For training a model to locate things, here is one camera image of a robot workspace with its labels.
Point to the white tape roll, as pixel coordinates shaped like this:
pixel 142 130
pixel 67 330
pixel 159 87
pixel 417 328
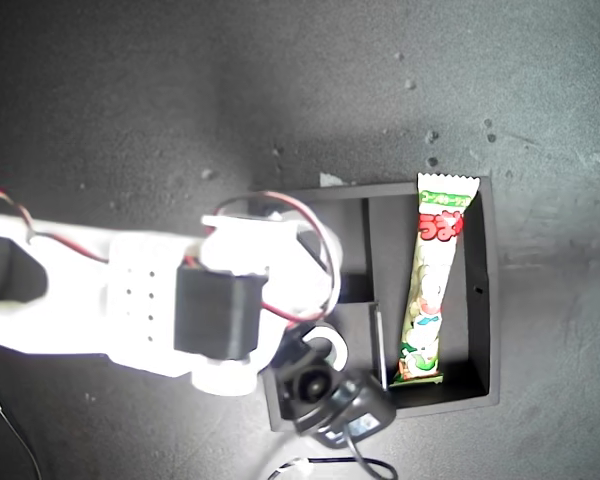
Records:
pixel 339 350

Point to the small white tape scrap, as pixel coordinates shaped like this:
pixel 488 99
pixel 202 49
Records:
pixel 332 179

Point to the green printed snack bar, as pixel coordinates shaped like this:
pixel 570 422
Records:
pixel 430 290

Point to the small black camera box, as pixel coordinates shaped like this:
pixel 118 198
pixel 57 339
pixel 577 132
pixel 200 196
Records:
pixel 365 422

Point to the black tray with wells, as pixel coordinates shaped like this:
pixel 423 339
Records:
pixel 477 300

